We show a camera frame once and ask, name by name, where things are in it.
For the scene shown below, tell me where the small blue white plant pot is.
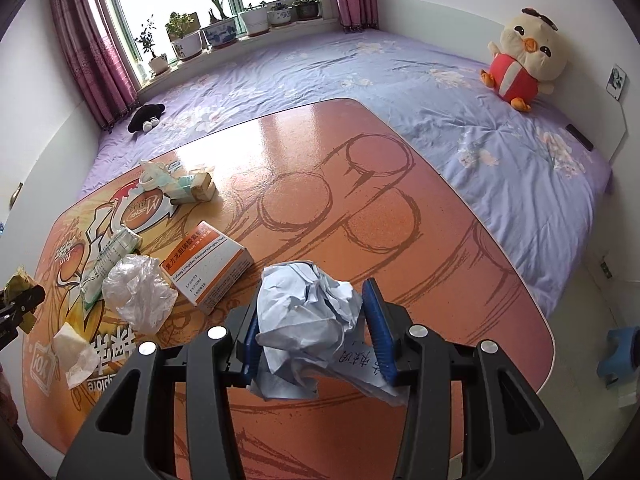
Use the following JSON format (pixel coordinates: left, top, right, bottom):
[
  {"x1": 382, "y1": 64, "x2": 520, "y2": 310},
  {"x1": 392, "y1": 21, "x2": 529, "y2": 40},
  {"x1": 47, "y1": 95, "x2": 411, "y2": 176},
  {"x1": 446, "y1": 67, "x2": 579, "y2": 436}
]
[{"x1": 267, "y1": 1, "x2": 293, "y2": 27}]

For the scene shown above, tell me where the wall socket with sticker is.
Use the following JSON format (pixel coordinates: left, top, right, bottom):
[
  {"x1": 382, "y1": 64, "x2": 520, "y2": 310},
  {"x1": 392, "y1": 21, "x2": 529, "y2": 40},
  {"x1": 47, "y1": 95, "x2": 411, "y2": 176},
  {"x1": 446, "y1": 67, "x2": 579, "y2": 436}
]
[{"x1": 606, "y1": 64, "x2": 628, "y2": 98}]

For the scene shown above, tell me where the yellow green wrapper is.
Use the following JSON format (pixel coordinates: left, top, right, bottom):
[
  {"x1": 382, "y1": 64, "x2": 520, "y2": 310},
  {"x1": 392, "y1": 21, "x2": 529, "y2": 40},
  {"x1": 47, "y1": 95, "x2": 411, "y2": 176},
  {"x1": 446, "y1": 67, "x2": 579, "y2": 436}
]
[{"x1": 4, "y1": 266, "x2": 36, "y2": 301}]

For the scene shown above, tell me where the white paper sheet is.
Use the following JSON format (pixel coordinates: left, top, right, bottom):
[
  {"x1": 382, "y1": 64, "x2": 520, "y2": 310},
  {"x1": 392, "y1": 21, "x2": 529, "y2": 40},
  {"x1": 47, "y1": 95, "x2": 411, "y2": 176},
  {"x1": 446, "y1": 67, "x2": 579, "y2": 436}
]
[{"x1": 248, "y1": 260, "x2": 408, "y2": 406}]

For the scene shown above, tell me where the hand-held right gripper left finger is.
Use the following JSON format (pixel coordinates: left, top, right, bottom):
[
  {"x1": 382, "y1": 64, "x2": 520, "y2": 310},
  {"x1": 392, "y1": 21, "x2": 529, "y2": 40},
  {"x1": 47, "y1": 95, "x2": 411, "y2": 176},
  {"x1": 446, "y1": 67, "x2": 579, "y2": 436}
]
[{"x1": 56, "y1": 305, "x2": 261, "y2": 480}]

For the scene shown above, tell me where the plain white plant pot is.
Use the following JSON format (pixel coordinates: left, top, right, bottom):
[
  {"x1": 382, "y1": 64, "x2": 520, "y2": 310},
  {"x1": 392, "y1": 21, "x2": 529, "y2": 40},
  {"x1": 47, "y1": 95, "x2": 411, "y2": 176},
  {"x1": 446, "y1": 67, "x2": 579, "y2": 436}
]
[{"x1": 239, "y1": 2, "x2": 271, "y2": 37}]

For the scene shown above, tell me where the blue plastic stool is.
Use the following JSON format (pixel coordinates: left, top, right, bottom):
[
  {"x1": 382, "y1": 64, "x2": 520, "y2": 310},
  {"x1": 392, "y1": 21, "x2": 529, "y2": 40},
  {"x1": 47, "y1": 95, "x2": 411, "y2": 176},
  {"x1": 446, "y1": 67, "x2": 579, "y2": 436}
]
[{"x1": 597, "y1": 326, "x2": 640, "y2": 391}]

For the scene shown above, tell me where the yellow chick plush toy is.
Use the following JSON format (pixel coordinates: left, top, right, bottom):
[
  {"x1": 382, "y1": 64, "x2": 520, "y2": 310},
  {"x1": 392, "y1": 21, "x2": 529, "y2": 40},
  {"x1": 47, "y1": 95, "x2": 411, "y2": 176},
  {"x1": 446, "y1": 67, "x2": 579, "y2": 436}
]
[{"x1": 480, "y1": 7, "x2": 571, "y2": 113}]

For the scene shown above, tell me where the aloe in blue white pot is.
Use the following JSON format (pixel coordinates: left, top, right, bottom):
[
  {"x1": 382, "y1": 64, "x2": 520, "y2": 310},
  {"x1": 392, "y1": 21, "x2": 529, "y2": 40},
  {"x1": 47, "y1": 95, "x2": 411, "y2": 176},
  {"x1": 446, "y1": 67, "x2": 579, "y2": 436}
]
[{"x1": 201, "y1": 0, "x2": 240, "y2": 51}]

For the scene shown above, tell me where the white green plastic packet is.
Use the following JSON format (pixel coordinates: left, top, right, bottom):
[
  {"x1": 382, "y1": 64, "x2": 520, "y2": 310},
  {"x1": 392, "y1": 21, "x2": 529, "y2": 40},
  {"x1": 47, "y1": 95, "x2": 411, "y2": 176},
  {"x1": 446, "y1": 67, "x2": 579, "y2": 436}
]
[{"x1": 79, "y1": 226, "x2": 143, "y2": 311}]

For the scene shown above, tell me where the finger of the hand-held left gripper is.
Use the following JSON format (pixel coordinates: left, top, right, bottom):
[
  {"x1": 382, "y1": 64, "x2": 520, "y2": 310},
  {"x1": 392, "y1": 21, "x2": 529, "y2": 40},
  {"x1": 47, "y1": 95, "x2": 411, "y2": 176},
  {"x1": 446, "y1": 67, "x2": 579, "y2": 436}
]
[
  {"x1": 0, "y1": 286, "x2": 47, "y2": 319},
  {"x1": 0, "y1": 312, "x2": 35, "y2": 347}
]

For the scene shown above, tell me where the dark plant pot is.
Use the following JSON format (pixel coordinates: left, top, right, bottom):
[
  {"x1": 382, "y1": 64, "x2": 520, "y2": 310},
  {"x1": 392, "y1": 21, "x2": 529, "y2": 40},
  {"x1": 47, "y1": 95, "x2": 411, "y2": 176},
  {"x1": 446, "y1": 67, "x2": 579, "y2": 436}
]
[{"x1": 291, "y1": 0, "x2": 321, "y2": 22}]

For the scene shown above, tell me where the white orange medicine box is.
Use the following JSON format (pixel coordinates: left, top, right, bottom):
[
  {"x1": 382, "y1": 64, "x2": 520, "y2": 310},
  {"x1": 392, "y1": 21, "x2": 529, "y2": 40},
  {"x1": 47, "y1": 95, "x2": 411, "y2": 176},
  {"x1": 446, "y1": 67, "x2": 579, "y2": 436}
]
[{"x1": 159, "y1": 220, "x2": 253, "y2": 316}]

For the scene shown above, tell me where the small tan cardboard box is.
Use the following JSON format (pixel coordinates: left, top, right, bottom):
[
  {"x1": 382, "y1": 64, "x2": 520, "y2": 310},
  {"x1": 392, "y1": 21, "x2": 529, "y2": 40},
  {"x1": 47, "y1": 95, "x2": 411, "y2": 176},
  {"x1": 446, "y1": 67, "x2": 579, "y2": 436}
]
[{"x1": 192, "y1": 172, "x2": 218, "y2": 202}]

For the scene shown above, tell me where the clear plastic bag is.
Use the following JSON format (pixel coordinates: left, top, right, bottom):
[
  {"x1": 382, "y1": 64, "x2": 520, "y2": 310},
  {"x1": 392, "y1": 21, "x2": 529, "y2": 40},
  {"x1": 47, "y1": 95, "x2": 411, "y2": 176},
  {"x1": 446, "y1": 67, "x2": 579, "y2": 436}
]
[{"x1": 101, "y1": 254, "x2": 178, "y2": 335}]

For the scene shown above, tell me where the black plush toy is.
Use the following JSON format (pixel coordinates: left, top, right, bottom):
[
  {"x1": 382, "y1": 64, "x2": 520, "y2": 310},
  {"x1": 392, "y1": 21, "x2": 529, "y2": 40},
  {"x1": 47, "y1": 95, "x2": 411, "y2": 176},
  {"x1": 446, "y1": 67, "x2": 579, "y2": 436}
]
[{"x1": 127, "y1": 104, "x2": 167, "y2": 133}]

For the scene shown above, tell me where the small shrub in white pot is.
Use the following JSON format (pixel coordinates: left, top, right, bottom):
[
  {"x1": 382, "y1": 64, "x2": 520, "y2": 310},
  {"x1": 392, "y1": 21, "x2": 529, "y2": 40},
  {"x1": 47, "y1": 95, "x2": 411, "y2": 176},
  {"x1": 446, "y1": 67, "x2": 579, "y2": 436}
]
[{"x1": 134, "y1": 16, "x2": 171, "y2": 76}]

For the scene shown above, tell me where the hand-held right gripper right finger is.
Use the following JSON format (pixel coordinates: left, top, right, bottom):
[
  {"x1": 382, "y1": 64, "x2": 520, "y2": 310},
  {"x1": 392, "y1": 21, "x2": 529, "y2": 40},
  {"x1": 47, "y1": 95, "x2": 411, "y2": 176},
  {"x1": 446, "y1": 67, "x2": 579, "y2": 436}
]
[{"x1": 361, "y1": 277, "x2": 583, "y2": 480}]

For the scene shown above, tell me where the black remote control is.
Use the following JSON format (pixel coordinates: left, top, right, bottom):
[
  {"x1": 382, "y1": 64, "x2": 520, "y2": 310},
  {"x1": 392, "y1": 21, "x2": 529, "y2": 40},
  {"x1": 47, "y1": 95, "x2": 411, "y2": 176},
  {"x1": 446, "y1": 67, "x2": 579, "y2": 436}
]
[{"x1": 565, "y1": 124, "x2": 595, "y2": 152}]

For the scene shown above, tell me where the white tissue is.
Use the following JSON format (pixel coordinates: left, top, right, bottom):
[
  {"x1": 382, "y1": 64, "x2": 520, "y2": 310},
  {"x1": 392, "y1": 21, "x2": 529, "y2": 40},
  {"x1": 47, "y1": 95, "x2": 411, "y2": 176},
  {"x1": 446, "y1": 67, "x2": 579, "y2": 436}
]
[{"x1": 51, "y1": 322, "x2": 101, "y2": 390}]

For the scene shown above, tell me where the leafy plant in white pot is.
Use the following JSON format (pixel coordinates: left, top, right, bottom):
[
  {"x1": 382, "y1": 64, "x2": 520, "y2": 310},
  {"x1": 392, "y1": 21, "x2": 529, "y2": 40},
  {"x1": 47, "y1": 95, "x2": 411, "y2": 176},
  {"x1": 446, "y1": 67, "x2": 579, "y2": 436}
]
[{"x1": 165, "y1": 10, "x2": 205, "y2": 61}]

